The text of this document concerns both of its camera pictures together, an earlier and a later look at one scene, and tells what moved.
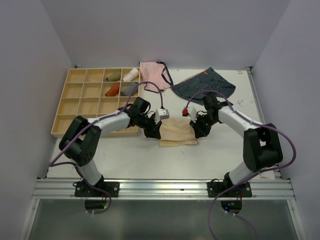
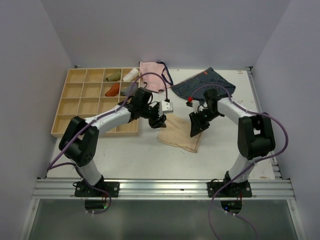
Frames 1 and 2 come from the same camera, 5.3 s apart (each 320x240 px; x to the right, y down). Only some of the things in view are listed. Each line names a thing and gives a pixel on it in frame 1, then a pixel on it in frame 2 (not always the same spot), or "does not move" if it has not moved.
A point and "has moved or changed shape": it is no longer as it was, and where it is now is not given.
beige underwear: (177, 131) has moved or changed shape
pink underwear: (155, 72) does not move
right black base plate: (215, 189) does not move
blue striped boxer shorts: (209, 80) does not move
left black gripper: (154, 131) to (157, 121)
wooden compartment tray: (92, 92) does not move
